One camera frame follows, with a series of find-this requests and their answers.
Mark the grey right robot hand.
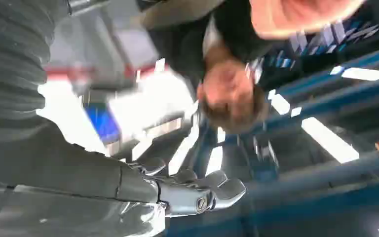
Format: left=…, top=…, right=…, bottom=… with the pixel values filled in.
left=0, top=119, right=247, bottom=237

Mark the blue lit screen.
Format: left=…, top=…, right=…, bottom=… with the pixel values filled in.
left=84, top=104, right=122, bottom=145

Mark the person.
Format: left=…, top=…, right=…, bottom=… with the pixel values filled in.
left=136, top=0, right=379, bottom=135

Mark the person's right hand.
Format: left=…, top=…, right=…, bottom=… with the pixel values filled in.
left=249, top=0, right=366, bottom=41

